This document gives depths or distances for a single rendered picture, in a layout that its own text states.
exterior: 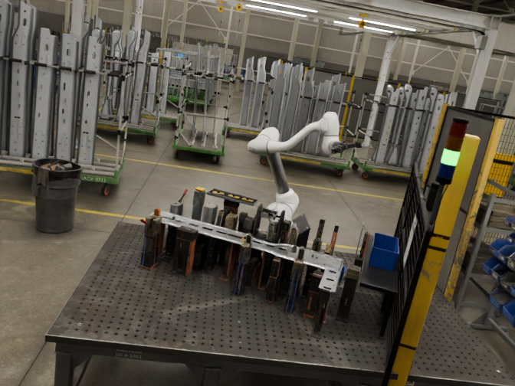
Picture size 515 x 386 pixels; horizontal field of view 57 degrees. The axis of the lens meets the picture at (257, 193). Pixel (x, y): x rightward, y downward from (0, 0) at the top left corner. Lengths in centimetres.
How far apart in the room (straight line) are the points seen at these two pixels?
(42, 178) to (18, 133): 197
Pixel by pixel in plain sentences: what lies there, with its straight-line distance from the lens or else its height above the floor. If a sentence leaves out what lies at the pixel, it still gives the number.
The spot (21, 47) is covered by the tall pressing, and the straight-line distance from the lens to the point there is 711.
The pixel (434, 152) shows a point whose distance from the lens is 595.
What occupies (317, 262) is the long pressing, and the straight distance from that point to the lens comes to 309.
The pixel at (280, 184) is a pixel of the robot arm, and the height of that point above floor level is 123.
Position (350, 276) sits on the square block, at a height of 102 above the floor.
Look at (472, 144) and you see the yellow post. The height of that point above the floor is 197.
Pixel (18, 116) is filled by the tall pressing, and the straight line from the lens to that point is 716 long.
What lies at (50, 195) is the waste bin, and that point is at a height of 44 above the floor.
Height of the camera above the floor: 220
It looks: 16 degrees down
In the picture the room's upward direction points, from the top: 10 degrees clockwise
